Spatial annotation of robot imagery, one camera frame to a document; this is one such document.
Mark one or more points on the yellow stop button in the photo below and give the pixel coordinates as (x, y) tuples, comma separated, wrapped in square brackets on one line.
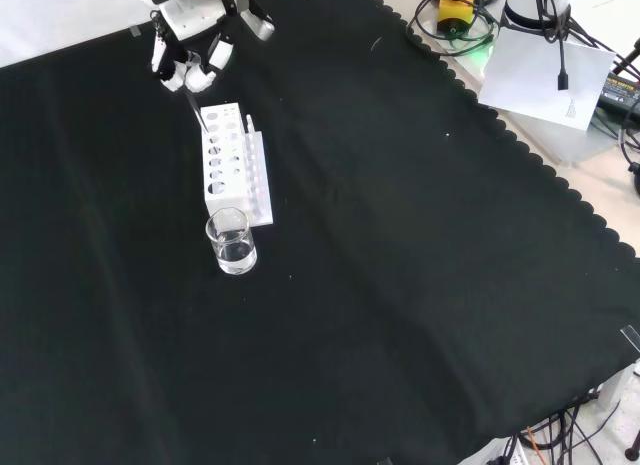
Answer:
[(456, 15)]

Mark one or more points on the clear glass rod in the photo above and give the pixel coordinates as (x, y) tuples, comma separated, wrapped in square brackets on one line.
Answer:
[(197, 112)]

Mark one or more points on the clear cloth clip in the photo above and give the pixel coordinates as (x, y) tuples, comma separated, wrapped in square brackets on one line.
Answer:
[(386, 461), (136, 31), (631, 336)]

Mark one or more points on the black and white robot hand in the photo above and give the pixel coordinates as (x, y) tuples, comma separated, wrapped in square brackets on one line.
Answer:
[(192, 17)]

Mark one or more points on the clear glass beaker with water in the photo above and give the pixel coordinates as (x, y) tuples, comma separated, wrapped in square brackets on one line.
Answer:
[(232, 245)]

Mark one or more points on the white test tube rack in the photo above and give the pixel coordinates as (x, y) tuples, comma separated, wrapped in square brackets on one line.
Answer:
[(225, 195)]

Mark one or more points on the pale board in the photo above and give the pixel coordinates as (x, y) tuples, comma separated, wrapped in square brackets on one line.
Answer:
[(580, 142)]

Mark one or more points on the white power strip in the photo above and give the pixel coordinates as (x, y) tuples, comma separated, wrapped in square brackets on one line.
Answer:
[(512, 452)]

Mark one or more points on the white paper sheet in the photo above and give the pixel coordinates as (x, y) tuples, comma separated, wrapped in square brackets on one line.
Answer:
[(540, 80)]

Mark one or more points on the black device with yellow label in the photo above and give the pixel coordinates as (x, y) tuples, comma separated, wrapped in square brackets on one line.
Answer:
[(617, 92)]

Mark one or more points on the black bench cloth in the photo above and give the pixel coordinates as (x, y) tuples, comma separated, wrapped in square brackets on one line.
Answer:
[(350, 245)]

